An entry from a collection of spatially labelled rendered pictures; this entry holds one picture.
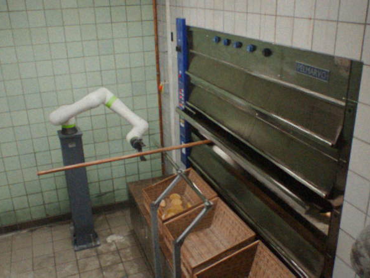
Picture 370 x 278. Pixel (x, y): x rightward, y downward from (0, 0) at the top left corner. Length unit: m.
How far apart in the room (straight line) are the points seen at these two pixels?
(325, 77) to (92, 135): 2.86
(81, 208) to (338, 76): 2.79
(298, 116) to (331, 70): 0.32
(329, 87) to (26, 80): 2.93
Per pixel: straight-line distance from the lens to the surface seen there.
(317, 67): 1.94
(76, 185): 3.79
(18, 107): 4.09
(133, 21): 4.08
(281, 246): 2.44
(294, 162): 2.15
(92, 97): 3.20
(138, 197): 3.69
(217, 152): 3.05
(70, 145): 3.62
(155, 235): 2.95
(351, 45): 1.75
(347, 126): 1.81
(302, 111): 2.04
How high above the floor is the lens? 2.40
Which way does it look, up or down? 22 degrees down
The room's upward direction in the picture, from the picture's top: 2 degrees counter-clockwise
